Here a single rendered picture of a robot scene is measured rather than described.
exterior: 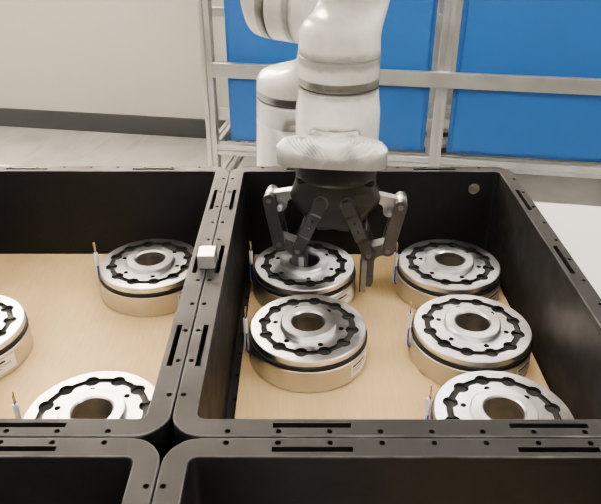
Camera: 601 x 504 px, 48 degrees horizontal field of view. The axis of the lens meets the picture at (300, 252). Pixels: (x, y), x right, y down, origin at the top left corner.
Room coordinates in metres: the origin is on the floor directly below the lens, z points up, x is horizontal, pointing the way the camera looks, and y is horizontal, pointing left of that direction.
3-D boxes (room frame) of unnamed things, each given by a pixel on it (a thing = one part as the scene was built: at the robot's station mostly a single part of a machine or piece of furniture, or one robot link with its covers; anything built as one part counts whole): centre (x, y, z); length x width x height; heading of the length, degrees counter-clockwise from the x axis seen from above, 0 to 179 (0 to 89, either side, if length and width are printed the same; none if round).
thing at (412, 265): (0.59, -0.15, 0.86); 0.10 x 0.10 x 0.01
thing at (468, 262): (0.59, -0.15, 0.86); 0.05 x 0.05 x 0.01
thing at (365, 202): (0.58, -0.03, 0.95); 0.08 x 0.08 x 0.09
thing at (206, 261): (0.47, 0.07, 0.94); 0.02 x 0.01 x 0.01; 0
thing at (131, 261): (0.59, 0.15, 0.86); 0.05 x 0.05 x 0.01
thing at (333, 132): (0.56, -0.03, 1.02); 0.11 x 0.09 x 0.06; 173
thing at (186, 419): (0.48, -0.08, 0.92); 0.40 x 0.30 x 0.02; 0
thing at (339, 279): (0.59, 0.00, 0.86); 0.10 x 0.10 x 0.01
